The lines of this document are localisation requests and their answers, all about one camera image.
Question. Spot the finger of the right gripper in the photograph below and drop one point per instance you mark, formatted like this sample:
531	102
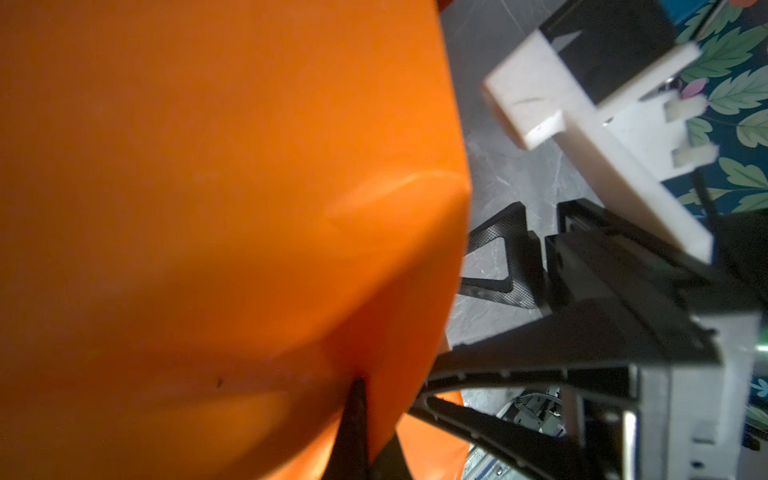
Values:
540	348
534	454

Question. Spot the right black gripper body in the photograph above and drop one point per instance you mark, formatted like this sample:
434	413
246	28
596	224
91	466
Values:
659	345

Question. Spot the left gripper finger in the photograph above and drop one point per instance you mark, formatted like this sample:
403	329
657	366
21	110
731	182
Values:
349	458

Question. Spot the yellow wrapping paper sheet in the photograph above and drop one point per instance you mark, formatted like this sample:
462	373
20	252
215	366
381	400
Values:
215	217

